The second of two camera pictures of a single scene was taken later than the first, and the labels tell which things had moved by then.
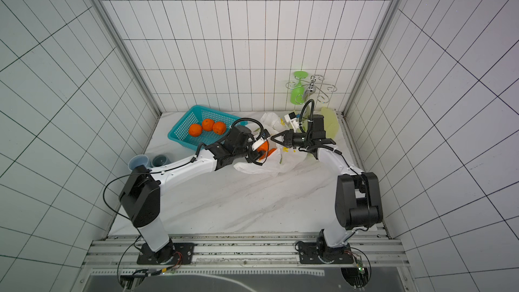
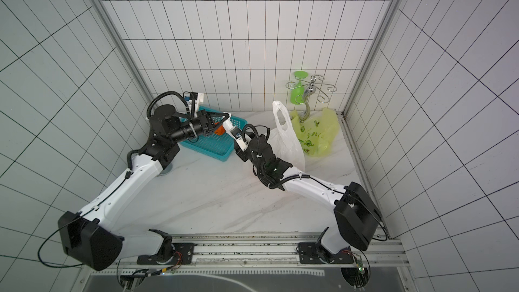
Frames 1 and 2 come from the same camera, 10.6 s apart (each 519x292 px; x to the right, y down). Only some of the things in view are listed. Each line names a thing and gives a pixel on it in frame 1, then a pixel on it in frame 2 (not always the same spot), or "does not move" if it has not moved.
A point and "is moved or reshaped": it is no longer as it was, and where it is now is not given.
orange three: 219,128 does not move
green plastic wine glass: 297,92 does not move
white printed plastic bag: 284,159 is moved or reshaped
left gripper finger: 265,135 -> 226,115
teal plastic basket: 204,125 does not move
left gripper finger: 252,156 -> 211,130
